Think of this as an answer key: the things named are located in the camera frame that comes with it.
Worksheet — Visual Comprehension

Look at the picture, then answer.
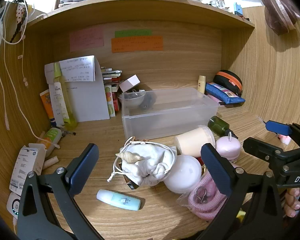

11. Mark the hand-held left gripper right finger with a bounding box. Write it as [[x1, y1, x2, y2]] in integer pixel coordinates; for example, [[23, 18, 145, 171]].
[[197, 143, 283, 240]]

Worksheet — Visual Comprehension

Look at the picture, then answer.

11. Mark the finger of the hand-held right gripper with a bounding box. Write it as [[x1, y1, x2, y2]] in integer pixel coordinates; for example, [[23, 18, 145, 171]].
[[264, 120, 300, 150], [242, 137, 293, 167]]

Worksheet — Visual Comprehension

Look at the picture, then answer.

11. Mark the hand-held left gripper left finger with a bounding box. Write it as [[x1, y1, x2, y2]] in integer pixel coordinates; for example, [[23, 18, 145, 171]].
[[16, 143, 103, 240]]

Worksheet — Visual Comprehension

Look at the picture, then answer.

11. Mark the pink round device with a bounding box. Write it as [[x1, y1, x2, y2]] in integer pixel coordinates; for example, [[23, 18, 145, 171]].
[[216, 132, 241, 162]]

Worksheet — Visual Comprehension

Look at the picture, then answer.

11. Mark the cream candle jar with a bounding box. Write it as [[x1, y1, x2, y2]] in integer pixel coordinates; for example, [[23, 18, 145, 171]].
[[174, 126, 216, 158]]

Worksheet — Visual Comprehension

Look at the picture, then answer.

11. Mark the pink rope lanyard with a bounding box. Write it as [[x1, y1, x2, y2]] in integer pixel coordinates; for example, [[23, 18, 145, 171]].
[[187, 174, 228, 220]]

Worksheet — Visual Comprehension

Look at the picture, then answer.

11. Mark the dark green glass bottle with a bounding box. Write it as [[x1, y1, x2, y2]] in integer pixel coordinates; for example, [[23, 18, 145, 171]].
[[207, 116, 238, 139]]

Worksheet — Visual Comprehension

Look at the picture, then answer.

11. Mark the white drawstring pouch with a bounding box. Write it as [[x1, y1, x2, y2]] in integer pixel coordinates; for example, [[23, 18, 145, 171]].
[[107, 137, 177, 187]]

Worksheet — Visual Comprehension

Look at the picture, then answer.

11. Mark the clear plastic storage box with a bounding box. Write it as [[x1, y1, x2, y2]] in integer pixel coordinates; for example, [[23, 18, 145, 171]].
[[120, 87, 219, 140]]

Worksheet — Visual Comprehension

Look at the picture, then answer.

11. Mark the wooden desktop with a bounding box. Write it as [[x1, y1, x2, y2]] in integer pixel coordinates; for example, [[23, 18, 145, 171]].
[[27, 97, 300, 240]]

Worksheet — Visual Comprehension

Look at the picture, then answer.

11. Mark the person's right hand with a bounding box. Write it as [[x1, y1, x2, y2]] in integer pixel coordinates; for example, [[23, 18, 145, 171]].
[[284, 187, 300, 218]]

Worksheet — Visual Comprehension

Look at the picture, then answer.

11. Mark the white dome lamp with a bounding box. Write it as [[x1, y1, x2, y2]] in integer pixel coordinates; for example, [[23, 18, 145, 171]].
[[164, 155, 202, 194]]

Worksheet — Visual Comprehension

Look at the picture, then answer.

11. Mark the light blue tube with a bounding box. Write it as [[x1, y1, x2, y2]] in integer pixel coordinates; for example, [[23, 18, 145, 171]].
[[96, 189, 142, 210]]

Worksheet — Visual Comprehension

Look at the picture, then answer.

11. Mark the green and white tube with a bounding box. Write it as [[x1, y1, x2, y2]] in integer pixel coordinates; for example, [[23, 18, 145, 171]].
[[41, 127, 63, 158]]

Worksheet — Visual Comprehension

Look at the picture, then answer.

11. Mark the beige spiral seashell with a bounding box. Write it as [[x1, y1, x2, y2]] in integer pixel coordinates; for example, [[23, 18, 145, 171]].
[[119, 152, 142, 162]]

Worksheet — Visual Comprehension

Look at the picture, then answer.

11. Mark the white printed package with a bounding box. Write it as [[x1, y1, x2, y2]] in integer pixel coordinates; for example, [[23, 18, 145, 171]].
[[9, 143, 46, 195]]

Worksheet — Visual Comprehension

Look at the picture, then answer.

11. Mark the blue patchwork pencil case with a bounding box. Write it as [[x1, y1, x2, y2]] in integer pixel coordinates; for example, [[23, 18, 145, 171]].
[[205, 82, 246, 105]]

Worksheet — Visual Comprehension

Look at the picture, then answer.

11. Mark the pink flat pouch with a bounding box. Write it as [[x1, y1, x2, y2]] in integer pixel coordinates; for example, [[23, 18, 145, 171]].
[[206, 94, 227, 107]]

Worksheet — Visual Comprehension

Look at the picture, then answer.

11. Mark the black case with orange zip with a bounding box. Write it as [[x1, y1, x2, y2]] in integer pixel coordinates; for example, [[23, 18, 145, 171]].
[[213, 70, 243, 97]]

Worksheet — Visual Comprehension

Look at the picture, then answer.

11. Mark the yellow-green spray bottle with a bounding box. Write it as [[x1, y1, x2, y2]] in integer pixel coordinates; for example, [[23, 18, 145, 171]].
[[53, 62, 78, 130]]

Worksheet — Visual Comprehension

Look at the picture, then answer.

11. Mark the orange tube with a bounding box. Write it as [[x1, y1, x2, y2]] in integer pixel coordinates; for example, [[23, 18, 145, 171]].
[[39, 89, 57, 127]]

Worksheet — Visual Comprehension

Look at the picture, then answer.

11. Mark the white round charger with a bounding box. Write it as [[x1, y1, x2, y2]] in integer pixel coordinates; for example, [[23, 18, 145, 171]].
[[6, 192, 22, 217]]

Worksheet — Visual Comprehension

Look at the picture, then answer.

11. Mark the stack of books and cards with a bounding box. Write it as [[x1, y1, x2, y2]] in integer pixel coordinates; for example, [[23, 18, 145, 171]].
[[101, 66, 123, 117]]

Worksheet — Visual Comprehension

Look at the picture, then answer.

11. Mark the grey bowl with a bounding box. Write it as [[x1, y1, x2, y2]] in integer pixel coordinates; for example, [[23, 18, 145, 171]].
[[118, 91, 147, 109]]

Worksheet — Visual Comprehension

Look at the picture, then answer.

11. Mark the cream lotion tube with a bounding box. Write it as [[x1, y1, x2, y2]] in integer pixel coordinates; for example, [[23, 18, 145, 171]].
[[197, 75, 206, 94]]

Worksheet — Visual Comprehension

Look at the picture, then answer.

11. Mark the white and pink cube box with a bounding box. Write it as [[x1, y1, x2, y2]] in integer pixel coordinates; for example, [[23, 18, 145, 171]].
[[118, 74, 141, 93]]

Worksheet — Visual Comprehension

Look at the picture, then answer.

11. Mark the brown round fabric item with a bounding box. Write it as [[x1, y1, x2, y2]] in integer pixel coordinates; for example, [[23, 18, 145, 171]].
[[261, 0, 300, 36]]

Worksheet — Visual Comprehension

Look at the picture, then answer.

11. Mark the pink paper note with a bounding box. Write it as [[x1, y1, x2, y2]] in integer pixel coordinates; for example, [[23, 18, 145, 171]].
[[69, 27, 105, 52]]

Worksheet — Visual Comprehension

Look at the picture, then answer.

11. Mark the orange paper note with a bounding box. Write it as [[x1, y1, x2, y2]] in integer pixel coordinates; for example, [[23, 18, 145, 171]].
[[111, 36, 164, 53]]

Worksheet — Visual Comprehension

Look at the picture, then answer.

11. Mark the green paper note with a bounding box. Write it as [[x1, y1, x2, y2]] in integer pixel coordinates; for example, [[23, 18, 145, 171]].
[[114, 29, 152, 37]]

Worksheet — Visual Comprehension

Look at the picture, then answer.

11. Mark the white cable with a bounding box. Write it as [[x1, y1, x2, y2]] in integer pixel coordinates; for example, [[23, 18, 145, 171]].
[[0, 1, 44, 140]]

